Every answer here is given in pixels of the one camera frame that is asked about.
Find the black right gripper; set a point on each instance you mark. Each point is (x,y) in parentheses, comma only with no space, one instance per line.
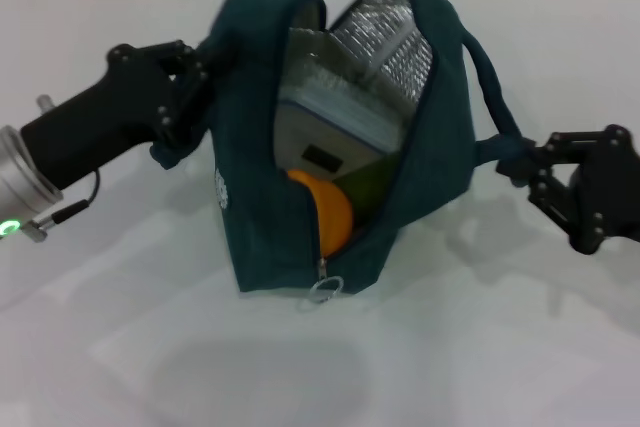
(612,197)

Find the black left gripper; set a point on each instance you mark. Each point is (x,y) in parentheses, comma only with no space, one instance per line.
(110,112)

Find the teal fabric lunch bag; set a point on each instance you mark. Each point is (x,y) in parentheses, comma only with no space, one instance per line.
(250,97)

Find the clear blue-rimmed food container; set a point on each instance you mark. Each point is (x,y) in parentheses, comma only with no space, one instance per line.
(325,127)

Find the green cucumber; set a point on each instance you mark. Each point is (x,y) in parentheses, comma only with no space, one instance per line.
(375,187)

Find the orange yellow pear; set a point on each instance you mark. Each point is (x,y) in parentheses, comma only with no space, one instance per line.
(332,212)

